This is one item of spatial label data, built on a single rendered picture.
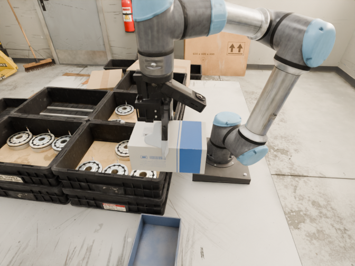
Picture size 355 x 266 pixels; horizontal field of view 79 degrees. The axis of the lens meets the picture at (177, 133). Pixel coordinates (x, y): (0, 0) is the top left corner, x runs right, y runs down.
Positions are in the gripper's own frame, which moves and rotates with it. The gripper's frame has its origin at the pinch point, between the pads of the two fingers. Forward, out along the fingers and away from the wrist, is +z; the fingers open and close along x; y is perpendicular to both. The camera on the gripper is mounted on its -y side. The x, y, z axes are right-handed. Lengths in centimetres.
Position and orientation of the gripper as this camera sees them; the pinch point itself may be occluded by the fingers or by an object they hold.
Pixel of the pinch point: (169, 140)
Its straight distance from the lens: 60.0
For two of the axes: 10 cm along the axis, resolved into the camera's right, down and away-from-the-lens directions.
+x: -0.7, 6.2, -7.8
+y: -10.0, -0.4, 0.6
